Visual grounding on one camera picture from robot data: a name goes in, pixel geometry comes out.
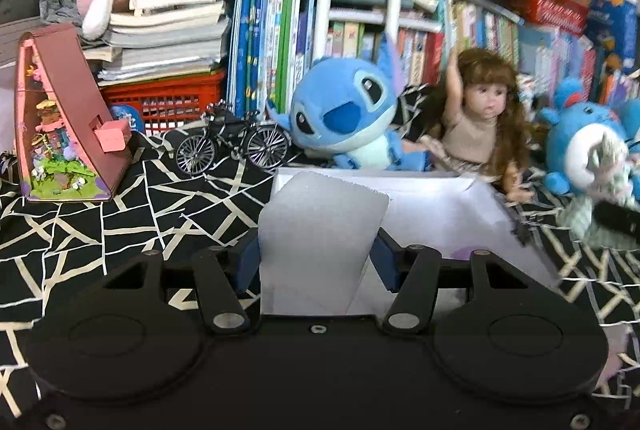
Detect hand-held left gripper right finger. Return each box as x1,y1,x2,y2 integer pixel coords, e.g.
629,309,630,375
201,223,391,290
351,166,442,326
372,227,548,335

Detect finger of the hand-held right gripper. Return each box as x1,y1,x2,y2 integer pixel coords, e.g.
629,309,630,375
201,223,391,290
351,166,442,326
592,200,640,235

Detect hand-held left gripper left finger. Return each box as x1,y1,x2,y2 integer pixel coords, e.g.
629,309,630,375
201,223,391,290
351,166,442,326
102,232,262,335

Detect white cardboard box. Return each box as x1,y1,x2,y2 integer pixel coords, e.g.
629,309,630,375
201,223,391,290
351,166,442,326
272,166,563,315

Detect blue plush with white belly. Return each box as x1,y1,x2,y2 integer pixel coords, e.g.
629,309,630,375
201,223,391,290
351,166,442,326
540,77,640,198

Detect miniature black bicycle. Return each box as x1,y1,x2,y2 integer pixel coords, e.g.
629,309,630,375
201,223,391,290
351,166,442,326
175,102,291,175

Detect black patterned blanket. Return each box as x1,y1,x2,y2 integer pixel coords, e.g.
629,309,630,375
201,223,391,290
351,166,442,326
0,84,640,413

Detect blue alien plush toy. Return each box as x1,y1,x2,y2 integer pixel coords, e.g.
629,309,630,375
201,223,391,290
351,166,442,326
265,44,433,171

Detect brown-haired doll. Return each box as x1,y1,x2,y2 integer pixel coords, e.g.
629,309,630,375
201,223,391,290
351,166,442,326
420,48,538,205

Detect red plastic basket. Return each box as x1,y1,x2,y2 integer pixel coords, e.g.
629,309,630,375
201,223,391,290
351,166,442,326
507,0,591,35
100,70,227,135

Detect blue printed box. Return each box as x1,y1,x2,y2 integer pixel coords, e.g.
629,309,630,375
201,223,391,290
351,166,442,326
585,0,640,71

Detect row of upright books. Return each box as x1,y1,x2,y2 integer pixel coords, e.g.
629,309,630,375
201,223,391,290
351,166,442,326
227,0,640,118

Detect stack of lying books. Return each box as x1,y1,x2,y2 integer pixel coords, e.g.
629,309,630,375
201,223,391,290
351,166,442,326
82,0,232,85

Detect pink triangular dollhouse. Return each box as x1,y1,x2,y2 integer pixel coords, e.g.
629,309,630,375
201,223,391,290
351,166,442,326
14,24,133,203

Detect grey cloth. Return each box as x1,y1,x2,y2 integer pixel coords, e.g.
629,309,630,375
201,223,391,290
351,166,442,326
39,0,82,26

